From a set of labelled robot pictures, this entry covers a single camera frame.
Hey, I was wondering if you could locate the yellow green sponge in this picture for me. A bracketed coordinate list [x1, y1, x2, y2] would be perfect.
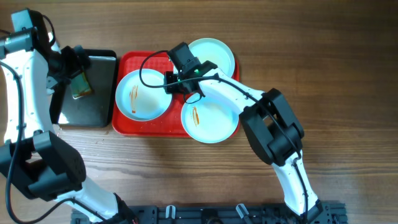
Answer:
[69, 72, 93, 100]

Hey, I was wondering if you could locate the white plate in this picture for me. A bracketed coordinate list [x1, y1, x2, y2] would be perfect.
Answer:
[180, 93, 239, 144]
[115, 68, 172, 121]
[188, 38, 235, 78]

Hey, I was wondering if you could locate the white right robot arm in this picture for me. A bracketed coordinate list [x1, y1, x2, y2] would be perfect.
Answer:
[160, 42, 322, 223]

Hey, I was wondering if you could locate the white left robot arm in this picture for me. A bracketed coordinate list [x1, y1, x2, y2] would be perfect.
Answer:
[1, 8, 139, 223]

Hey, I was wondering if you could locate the black water tray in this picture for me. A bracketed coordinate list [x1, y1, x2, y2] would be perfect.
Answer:
[50, 49, 118, 128]

